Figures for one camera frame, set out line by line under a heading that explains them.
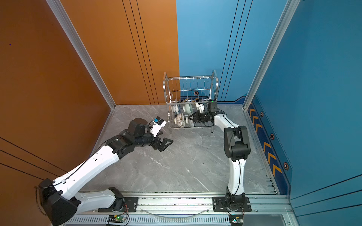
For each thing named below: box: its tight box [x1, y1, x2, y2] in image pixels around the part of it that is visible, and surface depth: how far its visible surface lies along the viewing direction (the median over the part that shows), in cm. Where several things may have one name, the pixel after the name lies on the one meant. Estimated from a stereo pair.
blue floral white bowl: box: [171, 104, 181, 115], surface depth 104 cm
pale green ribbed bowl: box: [182, 103, 194, 115], surface depth 105 cm
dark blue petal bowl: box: [184, 114, 195, 128], surface depth 96 cm
